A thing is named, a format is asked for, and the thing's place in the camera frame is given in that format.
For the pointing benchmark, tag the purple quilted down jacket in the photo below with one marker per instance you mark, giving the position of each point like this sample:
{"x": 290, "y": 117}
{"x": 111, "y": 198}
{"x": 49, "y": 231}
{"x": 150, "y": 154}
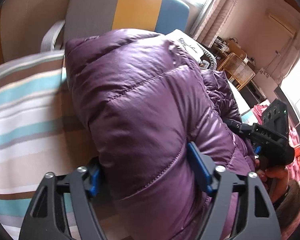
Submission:
{"x": 143, "y": 98}

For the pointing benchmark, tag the cluttered wooden desk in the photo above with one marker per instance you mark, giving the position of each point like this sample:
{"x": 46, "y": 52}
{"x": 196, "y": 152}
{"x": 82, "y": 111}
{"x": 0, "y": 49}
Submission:
{"x": 226, "y": 47}

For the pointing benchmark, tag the white printed pillow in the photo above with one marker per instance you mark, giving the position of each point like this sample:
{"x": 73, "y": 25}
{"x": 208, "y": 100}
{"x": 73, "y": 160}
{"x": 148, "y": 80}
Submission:
{"x": 203, "y": 56}

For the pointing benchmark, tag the person's right hand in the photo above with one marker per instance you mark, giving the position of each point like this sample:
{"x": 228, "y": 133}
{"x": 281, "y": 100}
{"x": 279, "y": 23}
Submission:
{"x": 275, "y": 180}

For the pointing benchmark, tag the pink clothes pile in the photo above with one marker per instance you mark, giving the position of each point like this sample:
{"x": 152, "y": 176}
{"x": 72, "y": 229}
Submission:
{"x": 294, "y": 140}

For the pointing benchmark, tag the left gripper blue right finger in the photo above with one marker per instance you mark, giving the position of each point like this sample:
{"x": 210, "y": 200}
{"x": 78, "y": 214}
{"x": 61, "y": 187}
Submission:
{"x": 203, "y": 168}

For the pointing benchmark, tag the grey yellow blue headboard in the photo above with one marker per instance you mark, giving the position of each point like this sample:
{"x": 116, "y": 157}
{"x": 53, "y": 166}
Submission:
{"x": 86, "y": 18}

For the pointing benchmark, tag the pink curtain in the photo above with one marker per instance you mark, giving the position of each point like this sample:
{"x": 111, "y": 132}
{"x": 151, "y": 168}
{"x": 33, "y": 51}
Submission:
{"x": 210, "y": 20}

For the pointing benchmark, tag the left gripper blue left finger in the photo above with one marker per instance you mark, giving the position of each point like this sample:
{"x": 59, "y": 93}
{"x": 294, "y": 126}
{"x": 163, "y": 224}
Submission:
{"x": 93, "y": 184}

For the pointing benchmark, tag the wooden rattan chair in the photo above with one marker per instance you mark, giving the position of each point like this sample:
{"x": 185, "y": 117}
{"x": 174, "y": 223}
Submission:
{"x": 237, "y": 69}

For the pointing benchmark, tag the striped bed cover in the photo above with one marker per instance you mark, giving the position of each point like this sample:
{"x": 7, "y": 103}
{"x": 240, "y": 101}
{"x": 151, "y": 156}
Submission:
{"x": 44, "y": 153}

